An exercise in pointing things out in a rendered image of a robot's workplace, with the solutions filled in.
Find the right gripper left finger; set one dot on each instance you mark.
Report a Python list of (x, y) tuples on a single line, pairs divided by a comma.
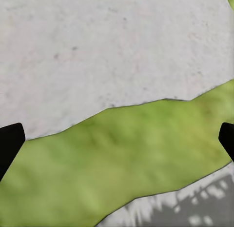
[(12, 137)]

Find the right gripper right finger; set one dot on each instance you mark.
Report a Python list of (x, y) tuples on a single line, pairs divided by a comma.
[(226, 138)]

